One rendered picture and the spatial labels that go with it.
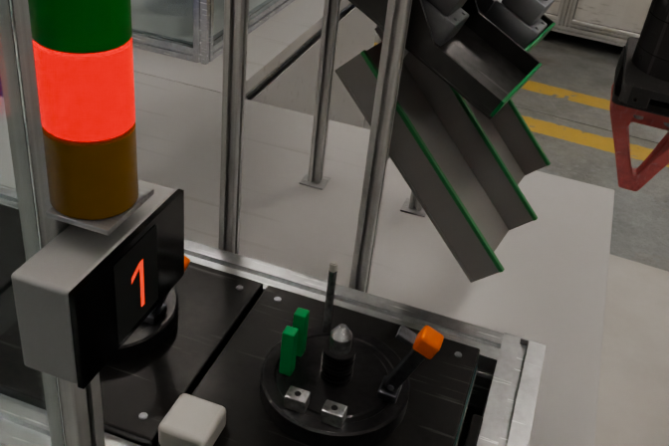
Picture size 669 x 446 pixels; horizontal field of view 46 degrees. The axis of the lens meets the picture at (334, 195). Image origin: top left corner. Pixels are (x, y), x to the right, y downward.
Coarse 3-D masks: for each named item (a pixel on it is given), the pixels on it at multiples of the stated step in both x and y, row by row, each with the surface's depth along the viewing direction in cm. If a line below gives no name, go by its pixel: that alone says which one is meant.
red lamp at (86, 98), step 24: (120, 48) 40; (48, 72) 40; (72, 72) 39; (96, 72) 40; (120, 72) 41; (48, 96) 41; (72, 96) 40; (96, 96) 40; (120, 96) 41; (48, 120) 42; (72, 120) 41; (96, 120) 41; (120, 120) 42
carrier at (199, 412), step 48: (240, 336) 80; (288, 336) 70; (336, 336) 70; (384, 336) 82; (240, 384) 74; (288, 384) 72; (336, 384) 72; (432, 384) 76; (192, 432) 66; (240, 432) 69; (288, 432) 69; (336, 432) 68; (384, 432) 70; (432, 432) 71
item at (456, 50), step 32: (352, 0) 80; (384, 0) 78; (416, 0) 76; (416, 32) 78; (480, 32) 88; (448, 64) 78; (480, 64) 84; (512, 64) 88; (480, 96) 77; (512, 96) 80
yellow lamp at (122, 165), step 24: (48, 144) 42; (72, 144) 42; (96, 144) 42; (120, 144) 43; (48, 168) 44; (72, 168) 42; (96, 168) 43; (120, 168) 44; (72, 192) 43; (96, 192) 43; (120, 192) 44; (72, 216) 44; (96, 216) 44
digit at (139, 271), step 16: (144, 240) 48; (128, 256) 47; (144, 256) 49; (128, 272) 47; (144, 272) 49; (128, 288) 48; (144, 288) 50; (128, 304) 48; (144, 304) 50; (128, 320) 49
